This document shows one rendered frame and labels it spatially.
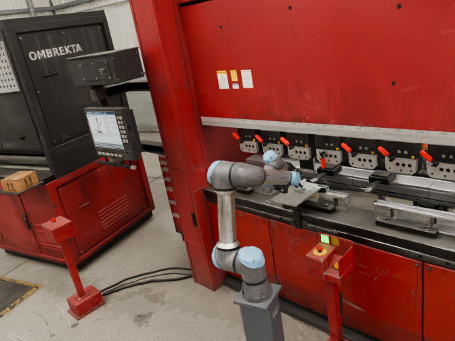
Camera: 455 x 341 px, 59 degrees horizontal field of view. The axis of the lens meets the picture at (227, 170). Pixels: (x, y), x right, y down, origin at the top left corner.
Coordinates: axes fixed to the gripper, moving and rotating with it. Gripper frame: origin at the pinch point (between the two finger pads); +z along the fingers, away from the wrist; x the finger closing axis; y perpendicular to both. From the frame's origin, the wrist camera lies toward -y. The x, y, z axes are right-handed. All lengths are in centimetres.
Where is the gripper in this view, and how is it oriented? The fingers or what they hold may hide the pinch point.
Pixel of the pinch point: (300, 188)
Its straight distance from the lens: 245.2
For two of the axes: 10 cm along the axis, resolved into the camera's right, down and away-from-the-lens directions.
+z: 6.4, 5.0, 5.9
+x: -5.8, -1.9, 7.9
